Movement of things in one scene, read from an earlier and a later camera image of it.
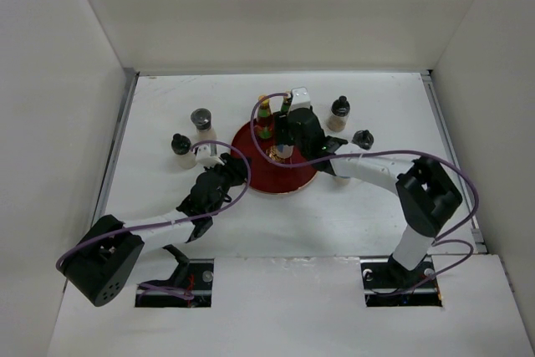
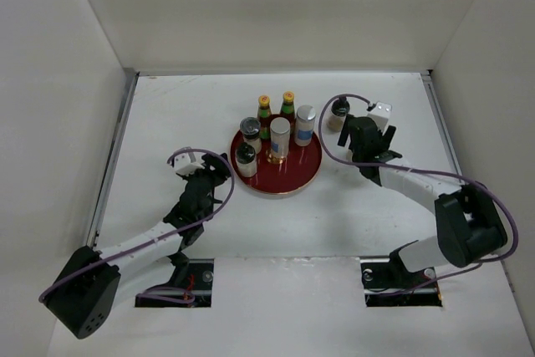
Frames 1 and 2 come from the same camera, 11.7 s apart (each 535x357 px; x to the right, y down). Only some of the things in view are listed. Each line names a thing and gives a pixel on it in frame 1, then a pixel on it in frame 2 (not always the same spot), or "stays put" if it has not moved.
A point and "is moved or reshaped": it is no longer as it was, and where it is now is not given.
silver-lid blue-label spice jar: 341,181 is moved or reshaped
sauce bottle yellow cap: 287,103 stays put
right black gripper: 282,122 to 387,136
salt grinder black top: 180,146 to 245,153
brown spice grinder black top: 341,107 stays put
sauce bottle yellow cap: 264,119 stays put
